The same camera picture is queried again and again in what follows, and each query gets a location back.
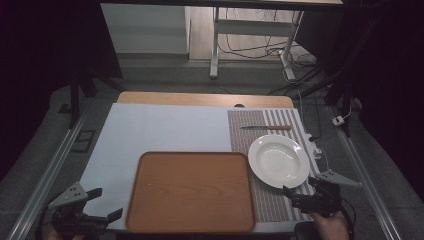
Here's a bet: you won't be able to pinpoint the person's left hand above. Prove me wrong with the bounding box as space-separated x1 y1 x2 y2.
44 229 86 240

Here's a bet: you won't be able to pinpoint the aluminium rail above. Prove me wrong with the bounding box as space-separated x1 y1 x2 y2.
6 108 88 240
327 105 404 240

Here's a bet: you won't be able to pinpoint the brown wooden tray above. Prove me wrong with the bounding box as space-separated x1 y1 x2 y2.
125 151 257 234

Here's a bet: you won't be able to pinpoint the black stand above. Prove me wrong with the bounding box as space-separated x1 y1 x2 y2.
296 0 388 138
67 64 127 130

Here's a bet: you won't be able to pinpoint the wooden table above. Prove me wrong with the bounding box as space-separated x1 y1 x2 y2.
116 91 295 110

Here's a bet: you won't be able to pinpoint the white power strip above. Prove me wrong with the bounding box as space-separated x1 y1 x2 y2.
303 133 324 162

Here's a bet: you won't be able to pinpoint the striped woven placemat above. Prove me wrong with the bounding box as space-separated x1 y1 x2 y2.
227 108 322 223

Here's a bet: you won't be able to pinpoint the knife with wooden handle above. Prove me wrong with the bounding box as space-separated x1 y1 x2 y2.
239 124 292 131

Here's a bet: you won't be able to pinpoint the white plate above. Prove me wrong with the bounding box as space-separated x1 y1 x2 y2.
247 133 311 190

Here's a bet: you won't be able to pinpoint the white cabinet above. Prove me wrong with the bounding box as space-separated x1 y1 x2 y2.
100 3 191 55

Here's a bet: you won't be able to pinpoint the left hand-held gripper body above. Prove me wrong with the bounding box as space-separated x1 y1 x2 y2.
48 181 108 236

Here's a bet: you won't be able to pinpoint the black square frame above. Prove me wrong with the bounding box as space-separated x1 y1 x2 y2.
70 129 97 154

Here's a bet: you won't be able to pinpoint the white metal desk frame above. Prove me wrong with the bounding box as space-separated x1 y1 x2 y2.
209 6 305 81

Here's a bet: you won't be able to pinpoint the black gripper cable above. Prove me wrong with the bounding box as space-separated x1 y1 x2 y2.
34 207 55 240
339 197 357 240

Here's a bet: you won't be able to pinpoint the black rounded object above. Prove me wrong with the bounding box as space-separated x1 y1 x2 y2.
294 221 318 240

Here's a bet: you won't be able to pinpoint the person's right hand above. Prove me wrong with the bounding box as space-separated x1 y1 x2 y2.
309 210 350 240

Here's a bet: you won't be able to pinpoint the white table mat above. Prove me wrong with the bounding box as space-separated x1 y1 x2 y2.
79 102 300 233

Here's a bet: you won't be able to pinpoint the black floor cables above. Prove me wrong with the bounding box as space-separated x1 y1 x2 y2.
218 8 322 98

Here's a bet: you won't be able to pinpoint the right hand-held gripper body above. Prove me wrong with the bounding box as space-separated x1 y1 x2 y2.
292 168 363 218

